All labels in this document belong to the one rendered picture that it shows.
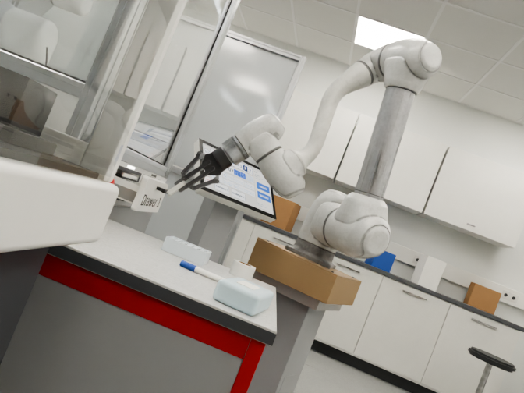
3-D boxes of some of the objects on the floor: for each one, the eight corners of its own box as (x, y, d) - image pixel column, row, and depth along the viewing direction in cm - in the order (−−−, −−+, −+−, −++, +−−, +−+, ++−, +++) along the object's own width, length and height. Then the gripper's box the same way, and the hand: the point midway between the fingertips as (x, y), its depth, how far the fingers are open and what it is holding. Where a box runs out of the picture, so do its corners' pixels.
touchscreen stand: (217, 398, 253) (292, 213, 256) (140, 393, 225) (225, 185, 228) (173, 354, 292) (238, 193, 295) (103, 344, 264) (176, 167, 267)
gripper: (238, 172, 171) (180, 210, 170) (217, 140, 171) (160, 178, 171) (236, 170, 163) (176, 210, 163) (215, 137, 164) (154, 176, 164)
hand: (176, 188), depth 167 cm, fingers closed
